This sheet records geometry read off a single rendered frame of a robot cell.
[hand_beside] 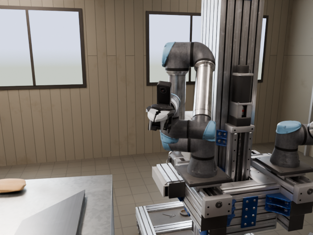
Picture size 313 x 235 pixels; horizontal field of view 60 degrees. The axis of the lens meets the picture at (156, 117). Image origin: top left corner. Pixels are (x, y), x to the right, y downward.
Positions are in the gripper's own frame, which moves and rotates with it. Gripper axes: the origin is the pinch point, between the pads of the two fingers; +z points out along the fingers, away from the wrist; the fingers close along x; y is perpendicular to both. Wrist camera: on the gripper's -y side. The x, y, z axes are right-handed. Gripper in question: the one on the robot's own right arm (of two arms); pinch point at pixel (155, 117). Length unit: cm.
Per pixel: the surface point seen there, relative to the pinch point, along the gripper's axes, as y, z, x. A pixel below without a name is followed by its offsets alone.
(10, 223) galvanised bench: 46, 3, 47
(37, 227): 42, 7, 34
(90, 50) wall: 1, -308, 161
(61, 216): 41, -1, 30
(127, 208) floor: 155, -174, 49
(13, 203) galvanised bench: 47, -8, 55
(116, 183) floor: 159, -226, 80
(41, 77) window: 45, -275, 219
